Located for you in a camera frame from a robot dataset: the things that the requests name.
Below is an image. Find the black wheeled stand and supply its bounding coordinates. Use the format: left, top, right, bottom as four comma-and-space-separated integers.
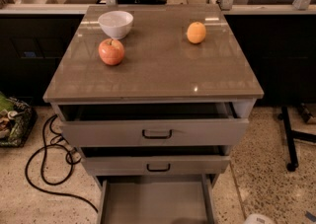
277, 107, 316, 172

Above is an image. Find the red apple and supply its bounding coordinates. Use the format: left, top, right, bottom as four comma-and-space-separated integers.
98, 38, 124, 66

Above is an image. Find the orange fruit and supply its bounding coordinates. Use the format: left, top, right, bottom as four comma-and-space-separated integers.
187, 22, 206, 43

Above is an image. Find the grey middle drawer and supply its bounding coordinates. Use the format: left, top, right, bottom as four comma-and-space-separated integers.
82, 146, 230, 176

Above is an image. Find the white ceramic bowl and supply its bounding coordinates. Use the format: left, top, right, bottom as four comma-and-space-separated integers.
98, 11, 133, 39

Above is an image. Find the grey bottom drawer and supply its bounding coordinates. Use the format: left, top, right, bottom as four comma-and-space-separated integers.
97, 175, 218, 224

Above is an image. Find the grey top drawer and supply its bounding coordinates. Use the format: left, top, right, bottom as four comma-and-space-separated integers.
61, 117, 249, 147

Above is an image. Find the grey drawer cabinet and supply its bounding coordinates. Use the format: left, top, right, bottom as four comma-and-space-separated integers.
42, 3, 265, 189

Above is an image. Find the patterned bag with items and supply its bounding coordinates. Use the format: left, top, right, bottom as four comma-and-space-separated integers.
0, 92, 38, 147

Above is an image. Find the grey drawer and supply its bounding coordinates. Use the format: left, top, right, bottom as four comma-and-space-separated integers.
97, 175, 218, 224
61, 117, 249, 147
82, 146, 230, 176

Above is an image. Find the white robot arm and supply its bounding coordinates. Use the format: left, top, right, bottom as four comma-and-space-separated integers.
243, 214, 276, 224

